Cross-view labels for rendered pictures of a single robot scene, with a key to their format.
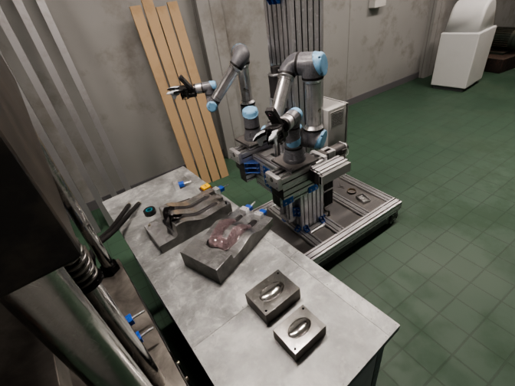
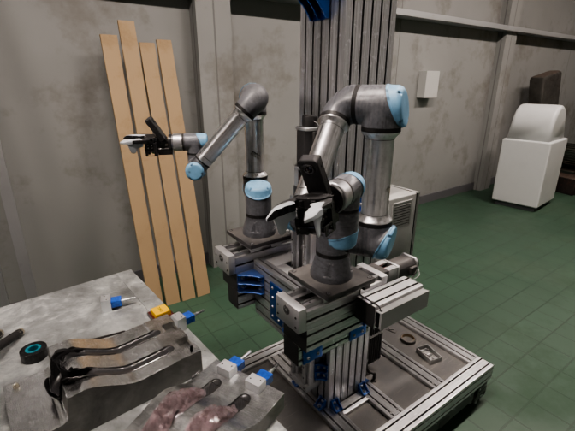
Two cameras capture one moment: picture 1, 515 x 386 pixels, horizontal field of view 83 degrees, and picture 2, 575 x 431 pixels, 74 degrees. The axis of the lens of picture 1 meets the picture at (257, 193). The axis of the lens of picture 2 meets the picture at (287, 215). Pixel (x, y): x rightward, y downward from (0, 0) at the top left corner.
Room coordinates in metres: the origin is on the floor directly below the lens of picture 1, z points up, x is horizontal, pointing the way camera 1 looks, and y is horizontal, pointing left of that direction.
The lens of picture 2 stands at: (0.50, 0.03, 1.69)
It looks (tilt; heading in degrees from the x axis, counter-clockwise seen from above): 19 degrees down; 353
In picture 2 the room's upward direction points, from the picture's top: straight up
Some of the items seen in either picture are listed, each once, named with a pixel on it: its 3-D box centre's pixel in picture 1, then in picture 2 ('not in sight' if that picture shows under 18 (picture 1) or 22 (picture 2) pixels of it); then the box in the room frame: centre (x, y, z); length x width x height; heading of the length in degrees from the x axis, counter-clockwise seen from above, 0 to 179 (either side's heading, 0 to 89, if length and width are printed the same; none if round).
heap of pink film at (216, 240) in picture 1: (227, 230); (183, 420); (1.25, 0.20, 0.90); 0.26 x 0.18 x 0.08; 140
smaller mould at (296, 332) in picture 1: (300, 332); not in sight; (0.65, -0.08, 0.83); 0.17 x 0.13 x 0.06; 123
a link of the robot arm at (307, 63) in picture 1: (313, 103); (376, 176); (1.62, -0.38, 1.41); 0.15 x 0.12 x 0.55; 54
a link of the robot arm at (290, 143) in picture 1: (290, 135); (337, 225); (1.41, -0.21, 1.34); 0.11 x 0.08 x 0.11; 54
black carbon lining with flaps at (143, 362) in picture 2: (188, 208); (110, 355); (1.49, 0.44, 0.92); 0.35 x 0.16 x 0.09; 123
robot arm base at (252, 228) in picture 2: (253, 131); (258, 221); (2.13, -0.04, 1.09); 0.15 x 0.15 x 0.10
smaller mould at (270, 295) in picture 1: (273, 296); not in sight; (0.83, 0.00, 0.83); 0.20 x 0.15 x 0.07; 123
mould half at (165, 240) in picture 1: (188, 214); (106, 369); (1.49, 0.46, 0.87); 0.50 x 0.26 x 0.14; 123
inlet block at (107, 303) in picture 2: (182, 184); (118, 301); (1.95, 0.56, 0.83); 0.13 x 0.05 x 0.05; 106
